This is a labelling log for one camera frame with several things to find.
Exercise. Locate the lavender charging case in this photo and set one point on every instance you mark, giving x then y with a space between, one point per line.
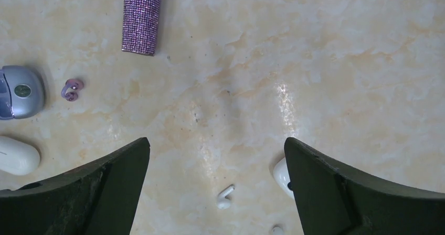
22 93

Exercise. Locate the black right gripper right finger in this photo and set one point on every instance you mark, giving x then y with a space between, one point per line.
334 198

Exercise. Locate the white oval charging case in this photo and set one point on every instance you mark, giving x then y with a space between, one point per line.
18 158

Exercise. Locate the white open earbud case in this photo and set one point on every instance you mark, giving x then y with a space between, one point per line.
282 178

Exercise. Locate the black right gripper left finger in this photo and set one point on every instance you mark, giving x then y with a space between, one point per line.
99 197

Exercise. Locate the purple glitter microphone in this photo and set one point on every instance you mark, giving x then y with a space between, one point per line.
140 26

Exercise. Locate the white stem earbud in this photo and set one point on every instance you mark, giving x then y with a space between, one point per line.
277 230
223 202

